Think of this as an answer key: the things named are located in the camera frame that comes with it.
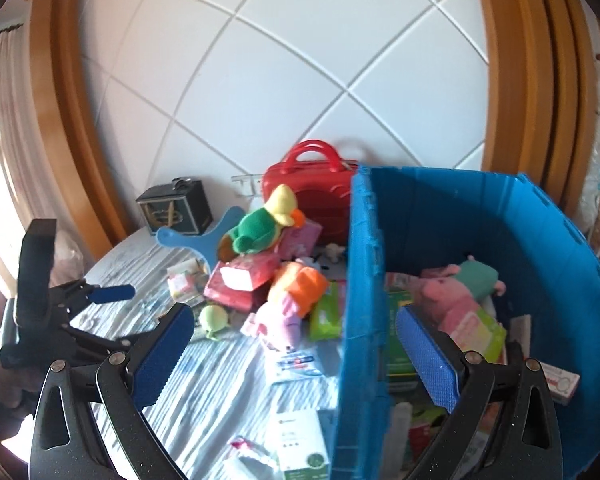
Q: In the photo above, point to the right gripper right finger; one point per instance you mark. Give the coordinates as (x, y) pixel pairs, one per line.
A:
(524, 442)

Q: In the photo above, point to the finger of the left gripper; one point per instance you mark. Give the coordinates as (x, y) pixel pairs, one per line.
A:
(107, 295)

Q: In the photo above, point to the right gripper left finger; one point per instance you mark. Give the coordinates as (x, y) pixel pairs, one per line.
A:
(67, 443)

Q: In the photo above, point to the white red box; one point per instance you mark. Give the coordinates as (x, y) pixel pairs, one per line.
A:
(561, 383)

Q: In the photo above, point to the blue plastic hand fan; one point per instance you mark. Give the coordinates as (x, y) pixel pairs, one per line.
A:
(204, 246)

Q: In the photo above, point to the white green medicine box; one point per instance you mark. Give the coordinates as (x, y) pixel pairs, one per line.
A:
(300, 446)

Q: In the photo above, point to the pink white tube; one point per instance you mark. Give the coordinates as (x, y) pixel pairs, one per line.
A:
(252, 450)

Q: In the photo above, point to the left gloved hand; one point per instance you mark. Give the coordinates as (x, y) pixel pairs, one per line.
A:
(14, 384)

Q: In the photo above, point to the white pink small pack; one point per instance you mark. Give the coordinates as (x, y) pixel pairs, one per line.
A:
(186, 282)

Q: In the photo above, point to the small green frog toy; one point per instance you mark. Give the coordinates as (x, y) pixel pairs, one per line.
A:
(212, 319)

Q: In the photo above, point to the black gift box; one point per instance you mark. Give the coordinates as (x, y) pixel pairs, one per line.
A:
(180, 205)

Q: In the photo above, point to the striped blue table cloth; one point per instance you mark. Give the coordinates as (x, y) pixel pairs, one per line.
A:
(221, 388)

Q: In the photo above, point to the pink tissue pack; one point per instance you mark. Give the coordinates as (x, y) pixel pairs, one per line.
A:
(242, 284)

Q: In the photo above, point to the beige window curtain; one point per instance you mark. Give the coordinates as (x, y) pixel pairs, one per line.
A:
(28, 190)

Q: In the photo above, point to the pink pig plush in crate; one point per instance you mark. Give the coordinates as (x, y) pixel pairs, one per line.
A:
(456, 288)

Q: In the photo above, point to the blue plastic storage crate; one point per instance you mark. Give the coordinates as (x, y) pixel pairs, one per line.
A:
(407, 220)

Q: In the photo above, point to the green yellow duck plush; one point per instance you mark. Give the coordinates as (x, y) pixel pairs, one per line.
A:
(260, 229)

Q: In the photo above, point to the pink pig orange plush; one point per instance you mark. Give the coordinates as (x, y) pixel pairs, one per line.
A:
(295, 290)

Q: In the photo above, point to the white blue wipes pouch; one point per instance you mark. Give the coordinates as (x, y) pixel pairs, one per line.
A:
(313, 362)

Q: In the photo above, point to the pink floral card box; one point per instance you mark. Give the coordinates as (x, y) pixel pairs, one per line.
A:
(299, 242)

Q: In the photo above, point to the green wet wipes pack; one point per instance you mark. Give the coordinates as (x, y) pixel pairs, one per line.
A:
(326, 316)

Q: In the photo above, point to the red toy suitcase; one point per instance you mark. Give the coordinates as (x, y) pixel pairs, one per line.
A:
(321, 181)

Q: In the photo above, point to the white wall socket panel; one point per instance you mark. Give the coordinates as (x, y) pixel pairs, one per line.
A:
(247, 185)

